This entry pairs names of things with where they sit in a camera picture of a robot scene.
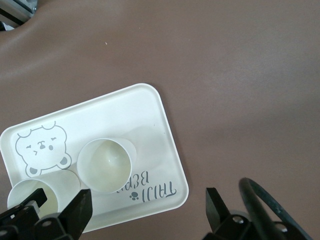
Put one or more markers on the aluminium camera post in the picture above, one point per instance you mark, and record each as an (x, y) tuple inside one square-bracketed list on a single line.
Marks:
[(15, 10)]

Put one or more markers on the cream tray with bear print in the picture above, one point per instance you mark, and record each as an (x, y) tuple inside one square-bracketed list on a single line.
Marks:
[(112, 120)]

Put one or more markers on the white paper-like cup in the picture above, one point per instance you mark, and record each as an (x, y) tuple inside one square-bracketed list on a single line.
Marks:
[(67, 182), (105, 165)]

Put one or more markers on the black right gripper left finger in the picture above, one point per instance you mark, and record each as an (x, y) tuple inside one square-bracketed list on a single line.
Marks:
[(77, 212)]

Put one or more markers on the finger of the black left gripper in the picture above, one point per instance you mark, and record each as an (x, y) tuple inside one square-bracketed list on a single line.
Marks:
[(17, 222)]

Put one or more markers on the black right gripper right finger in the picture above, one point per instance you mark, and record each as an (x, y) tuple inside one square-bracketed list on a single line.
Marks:
[(217, 217)]

